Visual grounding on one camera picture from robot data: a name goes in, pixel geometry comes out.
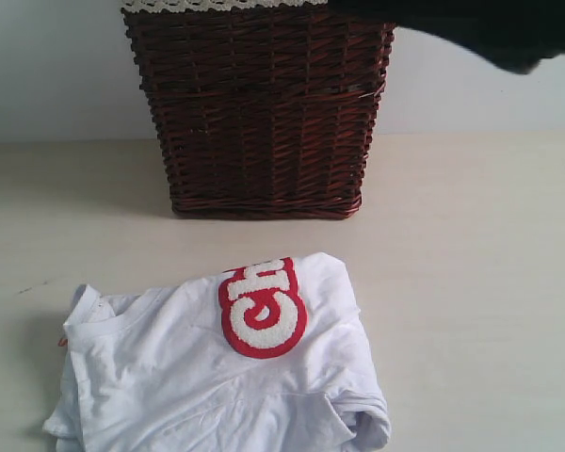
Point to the white t-shirt with red lettering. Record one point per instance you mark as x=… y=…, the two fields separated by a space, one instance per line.
x=267 y=357

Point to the black garment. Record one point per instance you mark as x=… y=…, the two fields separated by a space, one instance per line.
x=514 y=36

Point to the dark red wicker basket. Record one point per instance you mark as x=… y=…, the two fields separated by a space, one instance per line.
x=262 y=113

